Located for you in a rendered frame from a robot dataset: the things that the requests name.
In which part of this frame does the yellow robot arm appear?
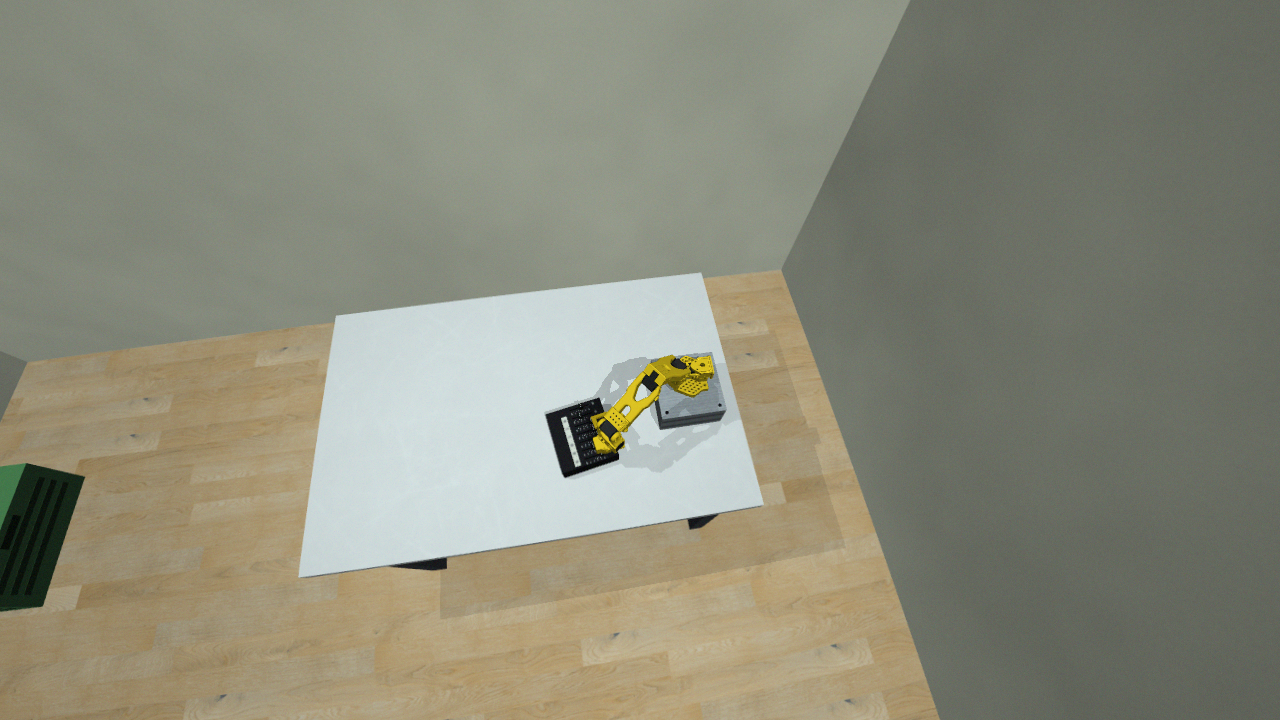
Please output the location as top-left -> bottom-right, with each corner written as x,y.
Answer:
596,355 -> 712,454

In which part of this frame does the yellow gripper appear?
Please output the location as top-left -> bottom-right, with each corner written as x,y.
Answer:
591,411 -> 612,454

